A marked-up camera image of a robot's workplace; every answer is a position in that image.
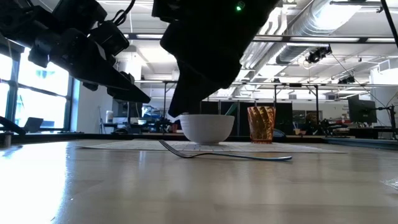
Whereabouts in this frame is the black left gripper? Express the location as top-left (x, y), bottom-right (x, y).
top-left (27, 27), bottom-right (136, 91)

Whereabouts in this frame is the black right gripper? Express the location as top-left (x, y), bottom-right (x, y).
top-left (160, 12), bottom-right (269, 119)

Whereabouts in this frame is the white round bowl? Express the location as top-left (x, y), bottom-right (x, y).
top-left (179, 114), bottom-right (236, 146)

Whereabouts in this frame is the gold spoon with green handle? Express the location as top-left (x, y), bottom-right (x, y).
top-left (224, 102), bottom-right (239, 117)

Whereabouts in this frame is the fork with blue handle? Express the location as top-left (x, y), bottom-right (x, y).
top-left (158, 139), bottom-right (294, 162)

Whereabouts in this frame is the brown wooden bowl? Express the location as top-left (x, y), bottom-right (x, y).
top-left (247, 106), bottom-right (277, 145)

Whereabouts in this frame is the open laptop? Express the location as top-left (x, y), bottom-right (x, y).
top-left (22, 116), bottom-right (45, 134)

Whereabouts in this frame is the grey woven placemat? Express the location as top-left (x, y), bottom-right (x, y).
top-left (79, 139), bottom-right (346, 154)

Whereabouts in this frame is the person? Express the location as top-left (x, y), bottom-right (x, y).
top-left (303, 112), bottom-right (320, 136)

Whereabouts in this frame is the black computer monitor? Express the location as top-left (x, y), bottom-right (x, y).
top-left (347, 98), bottom-right (378, 124)

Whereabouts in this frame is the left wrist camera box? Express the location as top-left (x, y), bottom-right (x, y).
top-left (90, 20), bottom-right (130, 57)

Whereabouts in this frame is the black aluminium table frame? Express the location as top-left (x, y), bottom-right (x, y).
top-left (0, 115), bottom-right (398, 151)

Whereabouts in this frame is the silver ceiling air duct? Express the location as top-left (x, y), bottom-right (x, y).
top-left (242, 0), bottom-right (369, 72)

